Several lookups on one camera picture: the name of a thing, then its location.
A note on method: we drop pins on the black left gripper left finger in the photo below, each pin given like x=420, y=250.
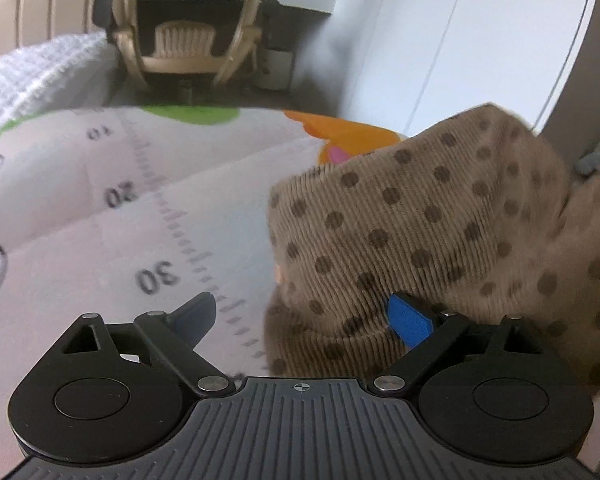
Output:
x=171, y=338

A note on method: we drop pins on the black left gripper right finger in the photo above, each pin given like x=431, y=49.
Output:
x=435, y=338

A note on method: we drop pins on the beige plastic chair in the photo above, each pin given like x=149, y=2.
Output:
x=182, y=47

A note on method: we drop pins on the beige padded headboard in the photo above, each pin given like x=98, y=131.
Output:
x=24, y=23

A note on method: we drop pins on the white wardrobe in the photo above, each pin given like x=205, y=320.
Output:
x=406, y=64

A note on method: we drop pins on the cartoon print play mat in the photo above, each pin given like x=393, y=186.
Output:
x=124, y=210

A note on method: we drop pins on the white quilted mattress cover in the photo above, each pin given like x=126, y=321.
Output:
x=70, y=71

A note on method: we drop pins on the brown corduroy polka dot garment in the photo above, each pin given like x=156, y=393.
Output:
x=475, y=214

